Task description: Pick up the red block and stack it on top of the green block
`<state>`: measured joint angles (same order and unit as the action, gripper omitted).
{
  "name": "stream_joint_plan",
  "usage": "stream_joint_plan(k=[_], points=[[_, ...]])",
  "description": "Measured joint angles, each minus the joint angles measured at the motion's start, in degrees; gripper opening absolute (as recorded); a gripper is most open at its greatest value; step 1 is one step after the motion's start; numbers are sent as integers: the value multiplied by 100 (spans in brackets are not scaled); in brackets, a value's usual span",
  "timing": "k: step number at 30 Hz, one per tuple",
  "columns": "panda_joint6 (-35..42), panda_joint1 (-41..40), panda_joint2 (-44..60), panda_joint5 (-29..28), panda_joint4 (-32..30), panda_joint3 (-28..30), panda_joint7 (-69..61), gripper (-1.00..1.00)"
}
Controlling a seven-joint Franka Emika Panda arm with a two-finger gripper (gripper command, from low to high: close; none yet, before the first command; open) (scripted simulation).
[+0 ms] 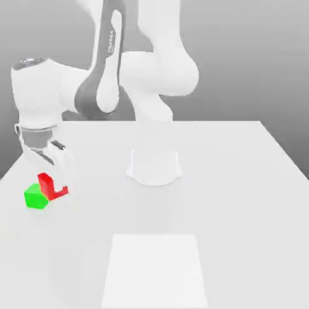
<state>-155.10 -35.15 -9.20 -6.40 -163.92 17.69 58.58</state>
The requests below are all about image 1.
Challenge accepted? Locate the small green cube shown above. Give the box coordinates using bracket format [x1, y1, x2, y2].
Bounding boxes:
[24, 183, 49, 210]

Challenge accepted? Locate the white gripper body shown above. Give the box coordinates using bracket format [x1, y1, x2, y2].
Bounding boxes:
[28, 142, 76, 180]

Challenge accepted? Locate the small red cube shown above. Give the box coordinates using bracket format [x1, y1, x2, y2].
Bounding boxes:
[37, 172, 69, 202]

